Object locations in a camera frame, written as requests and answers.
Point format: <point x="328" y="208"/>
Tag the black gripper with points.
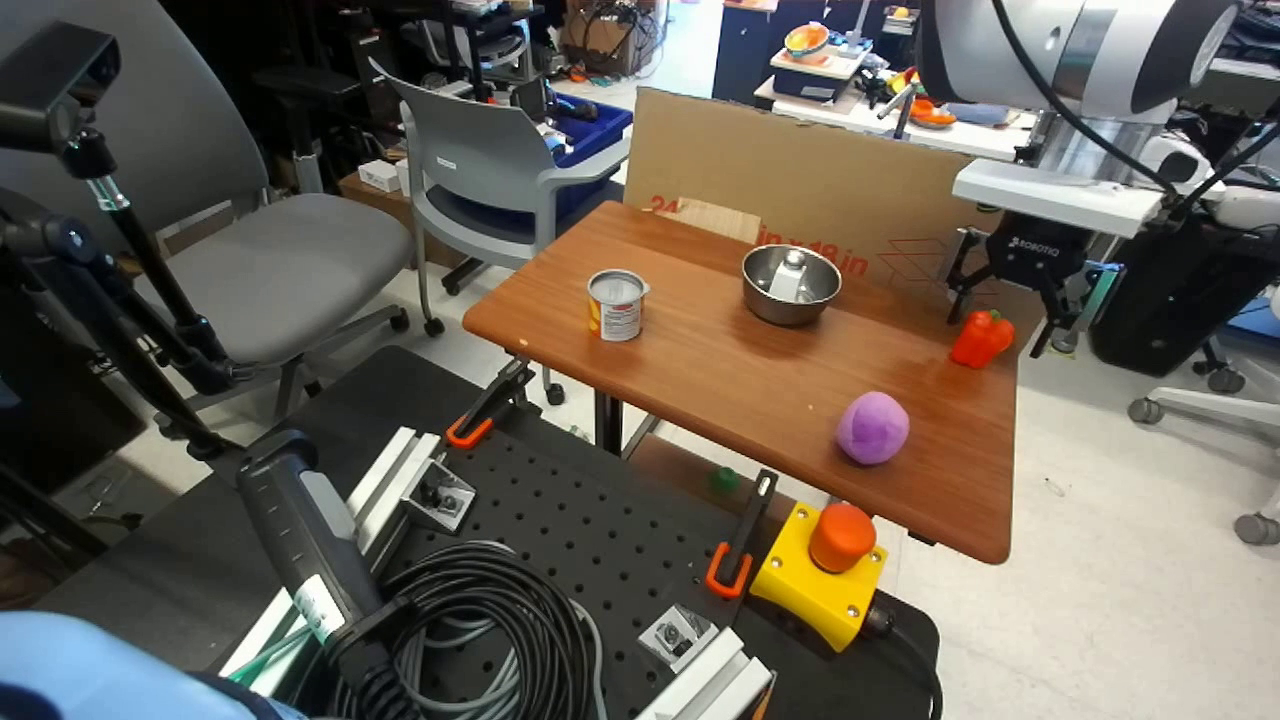
<point x="1026" y="253"/>

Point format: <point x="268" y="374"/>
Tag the orange pepper toy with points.
<point x="980" y="340"/>

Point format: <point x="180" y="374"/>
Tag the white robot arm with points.
<point x="1105" y="80"/>

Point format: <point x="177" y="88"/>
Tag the black control box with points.
<point x="1175" y="293"/>

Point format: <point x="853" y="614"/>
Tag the purple plush ball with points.
<point x="874" y="425"/>

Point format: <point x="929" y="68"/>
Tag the cluttered white table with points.
<point x="894" y="113"/>

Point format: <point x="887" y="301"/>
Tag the silver block in bowl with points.
<point x="793" y="279"/>

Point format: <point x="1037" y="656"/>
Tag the silver metal bowl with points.
<point x="764" y="301"/>

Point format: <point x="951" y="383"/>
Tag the grey wheeled chair base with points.
<point x="1221" y="425"/>

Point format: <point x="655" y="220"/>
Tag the brown cardboard sheet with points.
<point x="747" y="167"/>

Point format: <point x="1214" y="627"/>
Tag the yellow emergency stop button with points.
<point x="823" y="561"/>

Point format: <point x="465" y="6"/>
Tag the orange black clamp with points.
<point x="485" y="405"/>
<point x="741" y="543"/>

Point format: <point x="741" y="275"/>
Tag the white tin can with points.
<point x="617" y="307"/>

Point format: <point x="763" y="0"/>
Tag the blue plastic bin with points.
<point x="587" y="125"/>

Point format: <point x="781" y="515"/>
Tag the black perforated breadboard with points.
<point x="601" y="533"/>

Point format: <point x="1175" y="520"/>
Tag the light grey plastic chair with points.
<point x="493" y="173"/>

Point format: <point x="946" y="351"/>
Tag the black handheld device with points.
<point x="310" y="533"/>

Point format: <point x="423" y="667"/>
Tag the grey fabric office chair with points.
<point x="266" y="266"/>

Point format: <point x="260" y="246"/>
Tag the light blue cloth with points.
<point x="95" y="674"/>

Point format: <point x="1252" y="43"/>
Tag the black camera stand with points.
<point x="145" y="280"/>

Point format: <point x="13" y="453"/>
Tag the black camera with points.
<point x="63" y="80"/>

